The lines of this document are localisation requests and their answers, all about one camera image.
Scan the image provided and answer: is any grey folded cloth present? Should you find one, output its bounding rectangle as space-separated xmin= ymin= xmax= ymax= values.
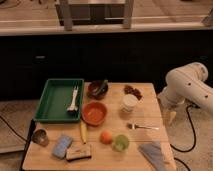
xmin=138 ymin=142 xmax=166 ymax=171

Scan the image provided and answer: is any brown dried snack pile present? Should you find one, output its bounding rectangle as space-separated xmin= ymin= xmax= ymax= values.
xmin=124 ymin=85 xmax=142 ymax=100

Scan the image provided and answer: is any yellow banana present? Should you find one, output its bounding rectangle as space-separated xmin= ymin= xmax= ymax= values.
xmin=80 ymin=120 xmax=87 ymax=144

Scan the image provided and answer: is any black power cable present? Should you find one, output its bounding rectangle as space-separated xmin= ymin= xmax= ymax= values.
xmin=169 ymin=104 xmax=198 ymax=171

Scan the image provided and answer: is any dark brown bowl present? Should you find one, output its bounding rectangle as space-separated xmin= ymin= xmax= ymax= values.
xmin=87 ymin=80 xmax=108 ymax=100

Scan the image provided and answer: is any white plastic brush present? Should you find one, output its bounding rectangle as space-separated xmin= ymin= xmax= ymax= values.
xmin=67 ymin=86 xmax=78 ymax=112

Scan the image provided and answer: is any metal frame stand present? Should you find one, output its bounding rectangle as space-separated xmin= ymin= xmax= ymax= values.
xmin=55 ymin=0 xmax=134 ymax=31

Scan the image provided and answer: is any small metal cup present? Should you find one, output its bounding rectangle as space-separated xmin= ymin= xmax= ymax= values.
xmin=32 ymin=129 xmax=49 ymax=147

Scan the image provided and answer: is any brown wooden block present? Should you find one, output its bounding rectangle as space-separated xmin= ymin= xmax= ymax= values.
xmin=66 ymin=145 xmax=92 ymax=161

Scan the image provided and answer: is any orange fruit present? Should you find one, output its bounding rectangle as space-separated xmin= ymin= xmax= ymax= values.
xmin=100 ymin=131 xmax=112 ymax=144

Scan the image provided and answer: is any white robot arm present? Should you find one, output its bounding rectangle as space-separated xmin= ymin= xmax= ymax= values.
xmin=157 ymin=62 xmax=213 ymax=126

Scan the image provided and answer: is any silver metal fork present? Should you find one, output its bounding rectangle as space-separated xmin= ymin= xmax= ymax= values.
xmin=126 ymin=123 xmax=159 ymax=130

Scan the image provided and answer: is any green cup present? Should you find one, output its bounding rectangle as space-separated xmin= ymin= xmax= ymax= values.
xmin=113 ymin=135 xmax=129 ymax=152

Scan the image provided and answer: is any red bowl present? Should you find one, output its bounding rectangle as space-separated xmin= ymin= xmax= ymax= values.
xmin=82 ymin=102 xmax=107 ymax=126

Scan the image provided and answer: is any green plastic tray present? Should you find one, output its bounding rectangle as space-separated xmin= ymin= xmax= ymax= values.
xmin=34 ymin=78 xmax=84 ymax=123

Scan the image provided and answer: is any black cable at left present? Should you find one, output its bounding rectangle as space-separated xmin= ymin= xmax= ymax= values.
xmin=0 ymin=114 xmax=37 ymax=171

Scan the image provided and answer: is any blue sponge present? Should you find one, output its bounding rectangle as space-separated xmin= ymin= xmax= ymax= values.
xmin=52 ymin=135 xmax=73 ymax=159

